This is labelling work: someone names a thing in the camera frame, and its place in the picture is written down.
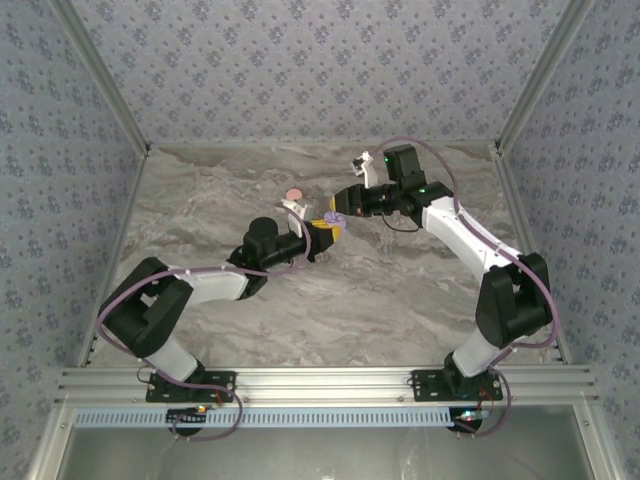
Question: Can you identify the perforated pale cable duct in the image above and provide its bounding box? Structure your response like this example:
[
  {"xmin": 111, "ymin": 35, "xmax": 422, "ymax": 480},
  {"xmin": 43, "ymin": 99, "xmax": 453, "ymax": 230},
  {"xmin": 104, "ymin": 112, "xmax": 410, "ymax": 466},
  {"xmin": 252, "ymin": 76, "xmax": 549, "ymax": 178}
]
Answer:
[{"xmin": 73, "ymin": 407, "xmax": 464, "ymax": 430}]

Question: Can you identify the grey metal panel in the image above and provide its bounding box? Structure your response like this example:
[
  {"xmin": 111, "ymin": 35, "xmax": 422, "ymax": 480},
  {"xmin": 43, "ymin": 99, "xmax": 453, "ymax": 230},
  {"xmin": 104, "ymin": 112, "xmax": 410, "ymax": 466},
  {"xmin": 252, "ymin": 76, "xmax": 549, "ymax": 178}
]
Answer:
[{"xmin": 62, "ymin": 427, "xmax": 594, "ymax": 480}]

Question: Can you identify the aluminium table side rail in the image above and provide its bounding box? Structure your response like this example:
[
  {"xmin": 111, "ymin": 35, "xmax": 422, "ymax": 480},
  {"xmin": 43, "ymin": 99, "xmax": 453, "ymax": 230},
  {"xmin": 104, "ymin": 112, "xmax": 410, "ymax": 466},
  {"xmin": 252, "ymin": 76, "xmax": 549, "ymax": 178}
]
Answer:
[
  {"xmin": 490, "ymin": 144, "xmax": 574, "ymax": 366},
  {"xmin": 77, "ymin": 147, "xmax": 151, "ymax": 369}
]

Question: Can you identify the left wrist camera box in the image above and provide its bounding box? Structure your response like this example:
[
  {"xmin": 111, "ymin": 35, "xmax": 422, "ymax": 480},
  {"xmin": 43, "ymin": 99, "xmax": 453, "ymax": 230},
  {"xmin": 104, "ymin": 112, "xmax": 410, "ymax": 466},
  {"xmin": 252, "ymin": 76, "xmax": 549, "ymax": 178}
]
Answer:
[{"xmin": 279, "ymin": 198, "xmax": 317, "ymax": 237}]

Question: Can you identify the aluminium frame post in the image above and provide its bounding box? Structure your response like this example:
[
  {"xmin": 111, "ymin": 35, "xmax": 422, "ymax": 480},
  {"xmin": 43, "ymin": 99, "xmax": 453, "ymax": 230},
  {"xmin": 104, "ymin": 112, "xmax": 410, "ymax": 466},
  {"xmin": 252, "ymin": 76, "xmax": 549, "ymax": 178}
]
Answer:
[
  {"xmin": 493, "ymin": 0, "xmax": 599, "ymax": 154},
  {"xmin": 49, "ymin": 0, "xmax": 152, "ymax": 154}
]

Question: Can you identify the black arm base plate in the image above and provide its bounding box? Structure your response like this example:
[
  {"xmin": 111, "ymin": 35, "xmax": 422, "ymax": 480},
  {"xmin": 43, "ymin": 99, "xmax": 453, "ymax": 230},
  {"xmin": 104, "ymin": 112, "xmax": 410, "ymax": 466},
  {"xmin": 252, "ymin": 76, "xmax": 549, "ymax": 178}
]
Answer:
[
  {"xmin": 410, "ymin": 369, "xmax": 504, "ymax": 404},
  {"xmin": 145, "ymin": 370, "xmax": 237, "ymax": 404}
]

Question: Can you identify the aluminium lower frame bar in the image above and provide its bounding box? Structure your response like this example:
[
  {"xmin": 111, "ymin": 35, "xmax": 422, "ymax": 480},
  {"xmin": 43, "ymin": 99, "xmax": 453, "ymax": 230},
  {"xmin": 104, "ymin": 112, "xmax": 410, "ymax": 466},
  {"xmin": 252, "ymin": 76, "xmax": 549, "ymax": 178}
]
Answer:
[
  {"xmin": 572, "ymin": 404, "xmax": 621, "ymax": 480},
  {"xmin": 27, "ymin": 404, "xmax": 76, "ymax": 480}
]

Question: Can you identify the black controller board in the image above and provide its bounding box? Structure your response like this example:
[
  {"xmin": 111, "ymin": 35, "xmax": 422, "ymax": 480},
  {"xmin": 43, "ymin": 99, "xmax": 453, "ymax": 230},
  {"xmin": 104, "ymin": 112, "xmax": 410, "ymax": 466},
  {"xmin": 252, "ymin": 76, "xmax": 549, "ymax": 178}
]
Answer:
[
  {"xmin": 451, "ymin": 407, "xmax": 494, "ymax": 434},
  {"xmin": 166, "ymin": 405, "xmax": 210, "ymax": 432}
]

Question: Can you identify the long aluminium base rail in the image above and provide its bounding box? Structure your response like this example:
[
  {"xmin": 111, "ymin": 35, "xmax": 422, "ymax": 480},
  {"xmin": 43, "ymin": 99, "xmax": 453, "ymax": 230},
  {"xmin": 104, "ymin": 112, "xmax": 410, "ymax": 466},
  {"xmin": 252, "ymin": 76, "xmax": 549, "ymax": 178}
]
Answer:
[{"xmin": 54, "ymin": 366, "xmax": 600, "ymax": 405}]

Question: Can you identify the purple cable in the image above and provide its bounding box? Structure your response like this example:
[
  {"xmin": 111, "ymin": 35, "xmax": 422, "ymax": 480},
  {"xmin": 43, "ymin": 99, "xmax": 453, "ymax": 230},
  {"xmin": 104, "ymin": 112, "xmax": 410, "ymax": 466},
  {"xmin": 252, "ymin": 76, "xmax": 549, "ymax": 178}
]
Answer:
[
  {"xmin": 95, "ymin": 204, "xmax": 314, "ymax": 444},
  {"xmin": 367, "ymin": 137, "xmax": 557, "ymax": 439}
]

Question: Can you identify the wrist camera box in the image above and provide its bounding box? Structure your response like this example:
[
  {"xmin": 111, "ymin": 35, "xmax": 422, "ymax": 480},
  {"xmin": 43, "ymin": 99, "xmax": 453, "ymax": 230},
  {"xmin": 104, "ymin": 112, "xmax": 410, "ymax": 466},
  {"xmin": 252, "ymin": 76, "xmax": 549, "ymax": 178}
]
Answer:
[
  {"xmin": 279, "ymin": 198, "xmax": 317, "ymax": 237},
  {"xmin": 351, "ymin": 152, "xmax": 381, "ymax": 189}
]

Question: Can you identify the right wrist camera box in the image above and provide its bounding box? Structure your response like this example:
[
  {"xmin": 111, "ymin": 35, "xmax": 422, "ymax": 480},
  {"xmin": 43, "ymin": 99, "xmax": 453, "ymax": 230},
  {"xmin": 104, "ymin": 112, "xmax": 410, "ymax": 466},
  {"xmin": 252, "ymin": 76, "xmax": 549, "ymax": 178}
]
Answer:
[{"xmin": 351, "ymin": 152, "xmax": 381, "ymax": 189}]

